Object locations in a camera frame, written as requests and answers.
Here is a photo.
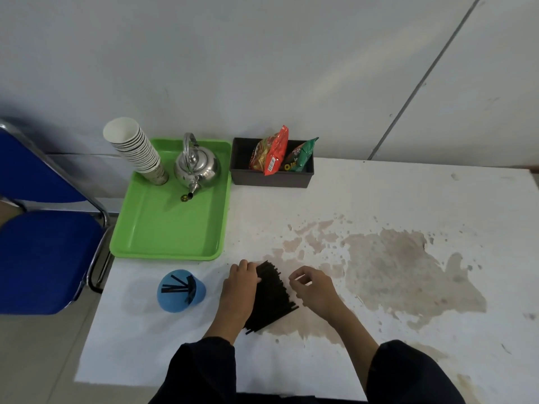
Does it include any person's left hand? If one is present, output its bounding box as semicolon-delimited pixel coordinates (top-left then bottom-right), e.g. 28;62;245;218
220;260;262;329

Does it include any person's right hand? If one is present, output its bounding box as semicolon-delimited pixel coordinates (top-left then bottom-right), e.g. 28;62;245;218
289;266;347;322

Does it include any pile of black straws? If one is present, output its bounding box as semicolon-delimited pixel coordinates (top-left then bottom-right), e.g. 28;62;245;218
244;261;300;335

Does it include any person's left forearm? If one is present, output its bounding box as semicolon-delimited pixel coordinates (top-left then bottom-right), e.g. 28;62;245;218
149;320;249;404

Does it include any person's right forearm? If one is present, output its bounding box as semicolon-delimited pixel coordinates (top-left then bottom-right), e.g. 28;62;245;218
326;303;466;404

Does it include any blue plastic cup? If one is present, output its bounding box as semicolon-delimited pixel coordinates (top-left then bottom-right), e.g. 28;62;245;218
157;269;207;313

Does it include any green plastic tray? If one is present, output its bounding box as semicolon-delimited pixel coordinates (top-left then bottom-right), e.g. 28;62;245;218
109;139;233;261

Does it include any dark brown plastic box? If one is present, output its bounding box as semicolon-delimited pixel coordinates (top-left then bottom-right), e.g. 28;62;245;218
230;137;315;189

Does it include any steel kettle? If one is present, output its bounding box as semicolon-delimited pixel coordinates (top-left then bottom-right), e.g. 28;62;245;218
174;133;221;201

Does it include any red snack packet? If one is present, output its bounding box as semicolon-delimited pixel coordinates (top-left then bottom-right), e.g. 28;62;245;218
249;125;290;176

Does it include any green snack packet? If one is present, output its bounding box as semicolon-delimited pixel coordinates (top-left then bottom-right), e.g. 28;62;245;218
281;137;319;172

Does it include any stack of white paper cups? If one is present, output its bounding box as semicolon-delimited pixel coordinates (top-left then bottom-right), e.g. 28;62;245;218
103;117;169;186

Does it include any blue folding chair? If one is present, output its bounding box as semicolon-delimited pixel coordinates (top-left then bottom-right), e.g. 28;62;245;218
0;118;114;316

